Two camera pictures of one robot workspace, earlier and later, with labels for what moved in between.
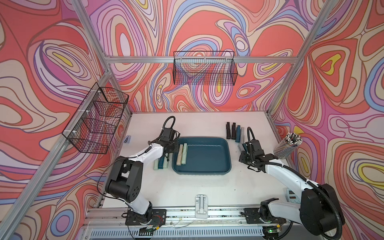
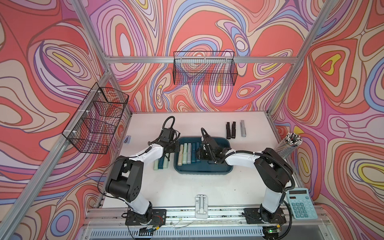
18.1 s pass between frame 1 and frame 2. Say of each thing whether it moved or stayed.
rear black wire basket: stayed
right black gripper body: moved
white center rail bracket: stayed
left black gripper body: stayed
